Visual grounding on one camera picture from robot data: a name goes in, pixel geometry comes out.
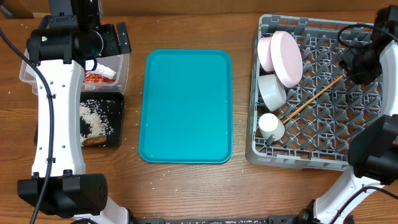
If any wooden chopstick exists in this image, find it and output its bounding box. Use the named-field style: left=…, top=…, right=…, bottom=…
left=282, top=75, right=343, bottom=124

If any white napkin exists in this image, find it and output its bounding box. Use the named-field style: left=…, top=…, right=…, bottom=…
left=85, top=60, right=117, bottom=78

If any red snack wrapper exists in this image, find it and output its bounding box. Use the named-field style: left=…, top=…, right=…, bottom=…
left=83, top=72, right=116, bottom=83

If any white rice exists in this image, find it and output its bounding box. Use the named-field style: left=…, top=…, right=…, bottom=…
left=80, top=100, right=113, bottom=142

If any large white plate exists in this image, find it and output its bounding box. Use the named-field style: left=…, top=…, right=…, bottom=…
left=271, top=31, right=303, bottom=88

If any grey bowl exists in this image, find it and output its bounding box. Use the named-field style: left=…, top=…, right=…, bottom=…
left=257, top=74, right=287, bottom=111

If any brown food scrap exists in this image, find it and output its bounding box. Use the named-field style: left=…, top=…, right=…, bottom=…
left=82, top=136, right=107, bottom=147

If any small white plate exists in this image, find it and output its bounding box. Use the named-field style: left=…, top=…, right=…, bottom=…
left=257, top=37, right=274, bottom=73

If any white cup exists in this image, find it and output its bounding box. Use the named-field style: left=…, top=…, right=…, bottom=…
left=258, top=113, right=285, bottom=141

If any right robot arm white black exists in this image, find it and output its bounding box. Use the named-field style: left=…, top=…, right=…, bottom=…
left=297, top=41, right=397, bottom=223

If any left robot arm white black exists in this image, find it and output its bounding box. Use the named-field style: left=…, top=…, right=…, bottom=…
left=17, top=14, right=135, bottom=223

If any grey dishwasher rack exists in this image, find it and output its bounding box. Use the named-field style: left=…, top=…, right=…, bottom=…
left=245, top=14, right=383, bottom=171

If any clear plastic bin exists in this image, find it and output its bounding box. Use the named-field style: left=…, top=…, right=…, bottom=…
left=19, top=54, right=130, bottom=95

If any black plastic tray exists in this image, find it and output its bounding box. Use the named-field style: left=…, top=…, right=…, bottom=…
left=33, top=91, right=125, bottom=148

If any teal serving tray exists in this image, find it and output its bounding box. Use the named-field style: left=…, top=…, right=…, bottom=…
left=138, top=49, right=233, bottom=164

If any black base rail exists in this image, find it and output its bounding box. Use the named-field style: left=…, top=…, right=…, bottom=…
left=135, top=215, right=298, bottom=224

